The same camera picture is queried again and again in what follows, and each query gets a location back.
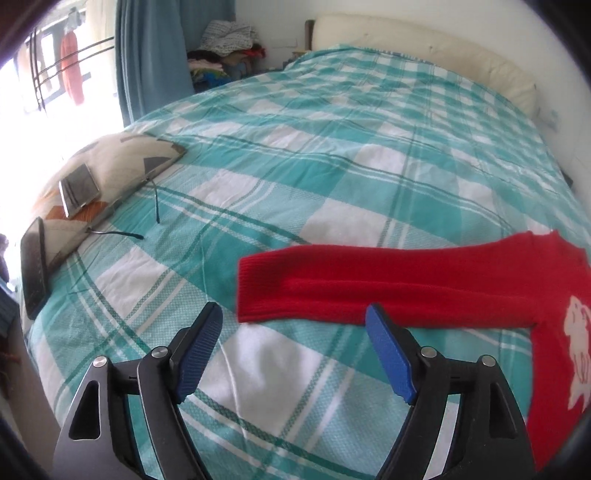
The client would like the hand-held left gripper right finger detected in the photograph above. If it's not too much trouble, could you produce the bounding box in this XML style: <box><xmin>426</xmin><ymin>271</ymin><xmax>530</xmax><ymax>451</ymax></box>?
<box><xmin>365</xmin><ymin>303</ymin><xmax>539</xmax><ymax>480</ymax></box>

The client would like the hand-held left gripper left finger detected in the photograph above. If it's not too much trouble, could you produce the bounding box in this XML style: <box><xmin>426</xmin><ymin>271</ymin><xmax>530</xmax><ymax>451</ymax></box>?
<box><xmin>52</xmin><ymin>302</ymin><xmax>224</xmax><ymax>480</ymax></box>

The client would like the red knit sweater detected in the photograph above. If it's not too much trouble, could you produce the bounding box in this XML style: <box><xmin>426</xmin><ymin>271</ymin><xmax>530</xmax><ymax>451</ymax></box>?
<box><xmin>236</xmin><ymin>229</ymin><xmax>591</xmax><ymax>469</ymax></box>

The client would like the pile of clothes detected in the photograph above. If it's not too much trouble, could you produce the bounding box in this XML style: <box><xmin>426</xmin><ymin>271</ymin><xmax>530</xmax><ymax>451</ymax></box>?
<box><xmin>187</xmin><ymin>21</ymin><xmax>269</xmax><ymax>86</ymax></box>

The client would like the patterned beige pillow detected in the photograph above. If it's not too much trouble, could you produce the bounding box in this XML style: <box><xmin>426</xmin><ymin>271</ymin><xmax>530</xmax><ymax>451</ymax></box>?
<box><xmin>30</xmin><ymin>133</ymin><xmax>188</xmax><ymax>273</ymax></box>

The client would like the bed with teal plaid sheet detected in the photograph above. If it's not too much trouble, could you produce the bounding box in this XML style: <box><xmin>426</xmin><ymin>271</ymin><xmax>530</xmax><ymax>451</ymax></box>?
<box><xmin>25</xmin><ymin>44</ymin><xmax>573</xmax><ymax>480</ymax></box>

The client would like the blue curtain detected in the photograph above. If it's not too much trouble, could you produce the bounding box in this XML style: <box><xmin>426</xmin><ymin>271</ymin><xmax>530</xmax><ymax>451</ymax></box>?
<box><xmin>115</xmin><ymin>0</ymin><xmax>236</xmax><ymax>127</ymax></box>

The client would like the hanging red garment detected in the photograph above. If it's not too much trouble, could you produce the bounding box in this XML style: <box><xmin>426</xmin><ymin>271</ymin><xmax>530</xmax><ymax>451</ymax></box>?
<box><xmin>60</xmin><ymin>30</ymin><xmax>85</xmax><ymax>104</ymax></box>

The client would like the black window railing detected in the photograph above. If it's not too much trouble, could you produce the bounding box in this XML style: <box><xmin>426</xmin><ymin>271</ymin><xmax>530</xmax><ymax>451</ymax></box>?
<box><xmin>28</xmin><ymin>28</ymin><xmax>116</xmax><ymax>112</ymax></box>

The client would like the black cord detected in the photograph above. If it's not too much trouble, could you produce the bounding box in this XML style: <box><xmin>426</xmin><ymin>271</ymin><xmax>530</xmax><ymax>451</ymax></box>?
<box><xmin>90</xmin><ymin>228</ymin><xmax>145</xmax><ymax>241</ymax></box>
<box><xmin>147</xmin><ymin>178</ymin><xmax>161</xmax><ymax>225</ymax></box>

